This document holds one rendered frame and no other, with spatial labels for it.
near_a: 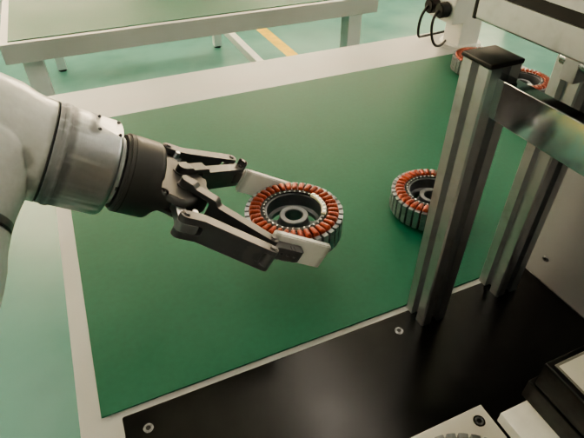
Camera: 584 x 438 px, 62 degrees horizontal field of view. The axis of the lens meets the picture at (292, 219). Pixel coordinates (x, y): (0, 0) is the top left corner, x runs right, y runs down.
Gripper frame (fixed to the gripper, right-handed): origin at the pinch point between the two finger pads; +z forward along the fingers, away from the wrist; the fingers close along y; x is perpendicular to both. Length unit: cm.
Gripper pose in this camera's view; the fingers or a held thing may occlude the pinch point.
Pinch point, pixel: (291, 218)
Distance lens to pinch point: 55.9
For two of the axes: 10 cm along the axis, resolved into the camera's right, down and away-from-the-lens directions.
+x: -4.8, 7.7, 4.2
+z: 8.2, 2.2, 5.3
